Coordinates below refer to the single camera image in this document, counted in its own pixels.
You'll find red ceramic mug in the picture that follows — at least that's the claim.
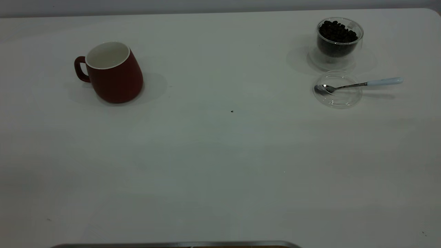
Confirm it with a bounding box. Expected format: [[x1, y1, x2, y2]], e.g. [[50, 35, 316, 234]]
[[74, 41, 144, 104]]

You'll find spoon with pale blue handle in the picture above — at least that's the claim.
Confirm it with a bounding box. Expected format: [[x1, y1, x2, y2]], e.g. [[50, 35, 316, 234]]
[[314, 77, 404, 95]]

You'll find clear glass lid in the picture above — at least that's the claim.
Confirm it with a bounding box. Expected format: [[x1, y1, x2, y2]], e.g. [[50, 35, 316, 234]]
[[313, 70, 363, 109]]

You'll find coffee bean pile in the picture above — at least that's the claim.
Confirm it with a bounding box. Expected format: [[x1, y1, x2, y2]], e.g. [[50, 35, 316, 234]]
[[318, 20, 359, 57]]

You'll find grey metal edge strip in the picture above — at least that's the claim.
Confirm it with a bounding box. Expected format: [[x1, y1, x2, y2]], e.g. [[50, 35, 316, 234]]
[[50, 240, 302, 248]]

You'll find clear double-wall glass cup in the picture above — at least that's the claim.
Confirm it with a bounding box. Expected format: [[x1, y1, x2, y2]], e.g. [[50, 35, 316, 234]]
[[308, 17, 364, 72]]

